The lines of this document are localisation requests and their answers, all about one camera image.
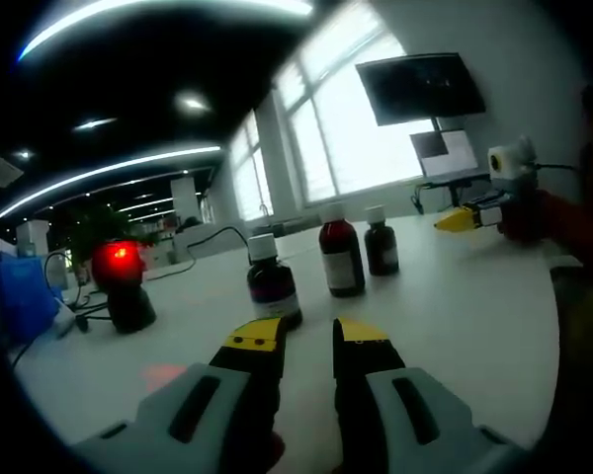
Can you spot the ceiling light strip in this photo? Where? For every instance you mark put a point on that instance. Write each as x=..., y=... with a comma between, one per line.
x=109, y=170

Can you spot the steel sink with faucet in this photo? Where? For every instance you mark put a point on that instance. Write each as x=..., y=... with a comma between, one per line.
x=286, y=228

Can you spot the black laptop stand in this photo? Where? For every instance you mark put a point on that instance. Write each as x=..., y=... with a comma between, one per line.
x=449, y=181

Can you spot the black monitor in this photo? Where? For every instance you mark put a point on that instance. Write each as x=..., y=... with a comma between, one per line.
x=420, y=89

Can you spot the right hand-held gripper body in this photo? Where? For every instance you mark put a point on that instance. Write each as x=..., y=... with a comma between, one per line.
x=511, y=168

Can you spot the ceiling air vent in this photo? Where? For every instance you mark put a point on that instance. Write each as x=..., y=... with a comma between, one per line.
x=4, y=172

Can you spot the small white device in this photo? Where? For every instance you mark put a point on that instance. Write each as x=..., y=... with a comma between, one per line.
x=64, y=321

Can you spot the open laptop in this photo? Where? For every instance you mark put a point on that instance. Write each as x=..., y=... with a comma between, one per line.
x=454, y=153

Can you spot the long curved ceiling light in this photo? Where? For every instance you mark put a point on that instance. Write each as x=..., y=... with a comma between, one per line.
x=153, y=17

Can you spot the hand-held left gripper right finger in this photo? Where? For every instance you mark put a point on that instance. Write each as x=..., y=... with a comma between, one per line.
x=375, y=410

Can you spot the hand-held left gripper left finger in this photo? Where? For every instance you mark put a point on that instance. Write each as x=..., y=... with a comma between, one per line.
x=207, y=410

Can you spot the person's right hand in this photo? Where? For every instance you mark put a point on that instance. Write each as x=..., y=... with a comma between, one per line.
x=529, y=217

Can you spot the green potted plant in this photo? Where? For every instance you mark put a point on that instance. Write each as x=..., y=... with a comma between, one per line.
x=84, y=232

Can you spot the black barcode scanner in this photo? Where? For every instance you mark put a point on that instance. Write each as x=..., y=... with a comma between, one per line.
x=128, y=306

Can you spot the tall red medicine bottle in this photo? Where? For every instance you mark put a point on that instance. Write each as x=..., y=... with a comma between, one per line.
x=341, y=257

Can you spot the small dark medicine bottle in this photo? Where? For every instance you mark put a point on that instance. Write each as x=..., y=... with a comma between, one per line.
x=272, y=281
x=381, y=247

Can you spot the white table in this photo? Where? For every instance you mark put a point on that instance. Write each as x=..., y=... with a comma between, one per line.
x=449, y=321

